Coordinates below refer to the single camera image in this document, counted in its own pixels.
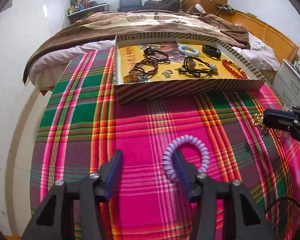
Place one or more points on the black television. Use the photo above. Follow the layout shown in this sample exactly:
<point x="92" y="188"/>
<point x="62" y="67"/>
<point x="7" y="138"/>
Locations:
<point x="130" y="2"/>

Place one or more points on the power strip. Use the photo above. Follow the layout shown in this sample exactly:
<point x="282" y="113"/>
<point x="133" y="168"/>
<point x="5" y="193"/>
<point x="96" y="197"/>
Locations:
<point x="227" y="7"/>

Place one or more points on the plaid tablecloth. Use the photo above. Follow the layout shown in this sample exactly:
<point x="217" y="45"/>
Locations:
<point x="145" y="135"/>

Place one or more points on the bed with brown blanket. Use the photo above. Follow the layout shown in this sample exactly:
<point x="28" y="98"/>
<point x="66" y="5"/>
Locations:
<point x="115" y="27"/>

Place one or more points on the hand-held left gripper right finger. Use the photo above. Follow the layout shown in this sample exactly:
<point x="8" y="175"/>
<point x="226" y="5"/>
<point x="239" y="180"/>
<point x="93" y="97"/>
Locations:
<point x="182" y="172"/>

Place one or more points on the cluster of bottles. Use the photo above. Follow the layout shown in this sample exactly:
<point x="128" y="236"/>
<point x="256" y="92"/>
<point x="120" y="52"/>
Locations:
<point x="76" y="5"/>

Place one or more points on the grey drawer cabinet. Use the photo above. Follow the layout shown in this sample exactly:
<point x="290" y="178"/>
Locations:
<point x="292" y="82"/>

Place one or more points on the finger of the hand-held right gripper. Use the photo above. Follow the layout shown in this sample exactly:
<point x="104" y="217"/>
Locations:
<point x="277" y="122"/>
<point x="280" y="112"/>

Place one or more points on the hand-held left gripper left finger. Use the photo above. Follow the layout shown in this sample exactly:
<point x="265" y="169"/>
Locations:
<point x="113" y="172"/>

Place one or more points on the dark bag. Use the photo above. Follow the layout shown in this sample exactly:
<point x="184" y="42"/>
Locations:
<point x="162" y="5"/>

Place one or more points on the white floral pillow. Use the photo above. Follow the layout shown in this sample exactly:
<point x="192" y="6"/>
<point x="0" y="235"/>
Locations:
<point x="256" y="43"/>

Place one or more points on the black wristband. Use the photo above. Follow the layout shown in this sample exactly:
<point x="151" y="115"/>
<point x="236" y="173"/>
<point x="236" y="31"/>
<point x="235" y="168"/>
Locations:
<point x="216" y="53"/>

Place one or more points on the striped cardboard box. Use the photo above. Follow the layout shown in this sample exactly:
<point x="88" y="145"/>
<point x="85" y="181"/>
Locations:
<point x="180" y="90"/>

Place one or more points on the wooden bed headboard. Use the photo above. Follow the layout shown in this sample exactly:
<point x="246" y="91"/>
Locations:
<point x="277" y="37"/>

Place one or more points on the dresser table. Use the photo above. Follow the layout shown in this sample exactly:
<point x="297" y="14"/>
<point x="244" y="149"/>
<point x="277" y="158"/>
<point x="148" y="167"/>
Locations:
<point x="90" y="12"/>

